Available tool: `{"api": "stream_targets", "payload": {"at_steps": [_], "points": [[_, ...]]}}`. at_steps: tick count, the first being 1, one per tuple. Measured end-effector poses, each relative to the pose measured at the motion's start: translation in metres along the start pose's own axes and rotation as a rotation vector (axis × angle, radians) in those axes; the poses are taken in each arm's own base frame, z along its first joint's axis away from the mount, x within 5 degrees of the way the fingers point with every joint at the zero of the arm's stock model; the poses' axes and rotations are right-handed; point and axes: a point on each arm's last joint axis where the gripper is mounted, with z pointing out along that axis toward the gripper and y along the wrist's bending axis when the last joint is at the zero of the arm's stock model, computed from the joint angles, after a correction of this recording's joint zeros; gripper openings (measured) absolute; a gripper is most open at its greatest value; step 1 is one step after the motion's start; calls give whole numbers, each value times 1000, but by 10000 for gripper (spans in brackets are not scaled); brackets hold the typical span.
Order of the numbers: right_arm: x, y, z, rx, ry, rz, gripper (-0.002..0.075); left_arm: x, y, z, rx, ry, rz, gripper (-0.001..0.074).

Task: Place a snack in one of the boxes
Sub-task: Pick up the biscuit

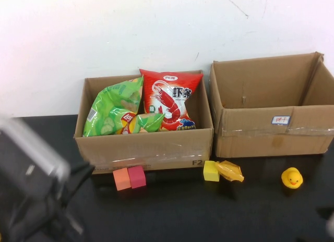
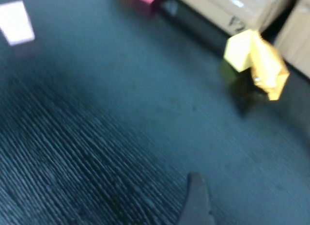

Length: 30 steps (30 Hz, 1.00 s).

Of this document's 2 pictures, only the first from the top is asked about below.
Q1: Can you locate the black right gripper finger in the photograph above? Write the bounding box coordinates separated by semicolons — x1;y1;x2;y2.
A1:
316;207;333;220

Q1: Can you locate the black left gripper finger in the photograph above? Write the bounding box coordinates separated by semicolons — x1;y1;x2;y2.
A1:
69;162;94;175
61;168;93;203

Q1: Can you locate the large green chips bag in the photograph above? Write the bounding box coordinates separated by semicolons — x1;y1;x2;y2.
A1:
82;75;145;138

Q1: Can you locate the orange snack packet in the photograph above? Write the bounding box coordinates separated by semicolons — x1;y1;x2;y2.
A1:
214;160;245;183

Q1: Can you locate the red shrimp snack bag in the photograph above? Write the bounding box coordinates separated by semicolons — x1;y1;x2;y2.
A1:
139;68;204;132

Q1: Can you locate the orange foam cube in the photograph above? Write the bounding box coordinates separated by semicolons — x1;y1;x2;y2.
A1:
113;167;131;191

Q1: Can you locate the yellow rubber duck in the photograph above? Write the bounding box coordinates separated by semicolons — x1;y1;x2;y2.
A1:
281;167;304;189

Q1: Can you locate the pink foam cube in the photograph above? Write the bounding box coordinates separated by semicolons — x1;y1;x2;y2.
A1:
127;165;147;189

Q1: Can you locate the cardboard box with F2 print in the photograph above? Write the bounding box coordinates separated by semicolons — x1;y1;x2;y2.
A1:
74;69;214;175

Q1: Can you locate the small green chips bag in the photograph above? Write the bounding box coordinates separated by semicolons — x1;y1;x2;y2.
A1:
116;112;165;135

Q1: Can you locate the cardboard box with white label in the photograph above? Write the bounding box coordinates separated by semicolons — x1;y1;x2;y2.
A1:
209;52;334;159

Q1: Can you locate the yellow foam cube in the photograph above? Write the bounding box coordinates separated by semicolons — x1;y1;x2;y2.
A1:
203;160;221;182

